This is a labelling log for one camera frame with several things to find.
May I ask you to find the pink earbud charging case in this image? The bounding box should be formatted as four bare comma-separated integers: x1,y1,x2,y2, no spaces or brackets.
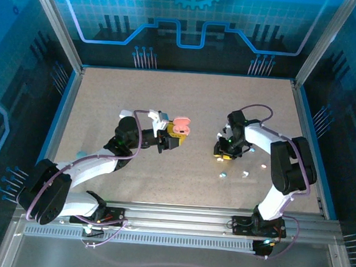
171,116,192,135

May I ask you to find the aluminium mounting beam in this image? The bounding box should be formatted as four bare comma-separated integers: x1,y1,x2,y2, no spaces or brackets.
16,194,344,243

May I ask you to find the black connector box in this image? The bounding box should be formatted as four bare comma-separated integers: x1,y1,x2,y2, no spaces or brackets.
251,238,274,259

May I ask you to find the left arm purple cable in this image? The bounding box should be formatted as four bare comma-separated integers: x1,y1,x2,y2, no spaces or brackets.
23,101,156,253

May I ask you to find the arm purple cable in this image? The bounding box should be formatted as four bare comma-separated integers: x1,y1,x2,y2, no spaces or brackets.
23,101,156,253
229,102,318,263

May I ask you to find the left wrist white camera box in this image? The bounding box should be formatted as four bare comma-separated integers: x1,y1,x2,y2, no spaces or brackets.
146,109,171,139

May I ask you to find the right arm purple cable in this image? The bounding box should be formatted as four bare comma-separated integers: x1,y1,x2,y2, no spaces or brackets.
229,102,318,263

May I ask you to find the aluminium table side rail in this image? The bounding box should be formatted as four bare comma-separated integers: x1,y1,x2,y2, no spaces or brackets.
28,64,85,202
282,80,347,220

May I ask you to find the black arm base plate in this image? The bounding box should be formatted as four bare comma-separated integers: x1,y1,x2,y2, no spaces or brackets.
68,204,128,228
230,215,288,240

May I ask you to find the grey slotted cable duct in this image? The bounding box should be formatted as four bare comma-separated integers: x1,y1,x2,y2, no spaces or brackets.
24,225,257,253

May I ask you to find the aluminium frame post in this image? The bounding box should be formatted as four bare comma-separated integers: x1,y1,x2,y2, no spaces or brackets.
21,0,90,73
293,0,356,91

